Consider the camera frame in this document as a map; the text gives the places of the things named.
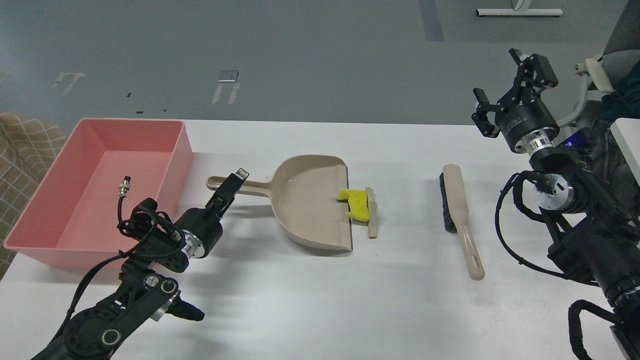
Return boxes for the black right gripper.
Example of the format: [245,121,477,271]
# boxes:
[471,48,559,154]

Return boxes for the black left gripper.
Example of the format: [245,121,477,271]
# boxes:
[174,168,250,259]

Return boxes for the beige plastic dustpan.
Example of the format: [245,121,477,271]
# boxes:
[238,154,353,252]

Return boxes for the beige hand brush black bristles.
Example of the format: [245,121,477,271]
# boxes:
[439,163,486,281]

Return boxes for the yellow garbage piece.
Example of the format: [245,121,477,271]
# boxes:
[336,188,371,223]

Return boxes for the pale translucent garbage strip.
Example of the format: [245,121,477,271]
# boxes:
[365,186,378,239]

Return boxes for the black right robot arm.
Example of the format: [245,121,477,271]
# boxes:
[471,48,640,360]

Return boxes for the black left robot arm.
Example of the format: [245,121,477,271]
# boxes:
[34,168,249,360]

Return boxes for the pink plastic bin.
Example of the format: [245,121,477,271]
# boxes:
[4,118,194,269]

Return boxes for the white bar floor fixture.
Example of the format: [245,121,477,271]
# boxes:
[475,0,564,18]

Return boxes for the seated person teal sweater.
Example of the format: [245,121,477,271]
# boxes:
[596,62,640,123]

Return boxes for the grey white office chair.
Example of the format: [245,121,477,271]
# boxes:
[556,0,640,145]

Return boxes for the beige checkered fabric seat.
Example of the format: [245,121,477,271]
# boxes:
[0,111,67,277]

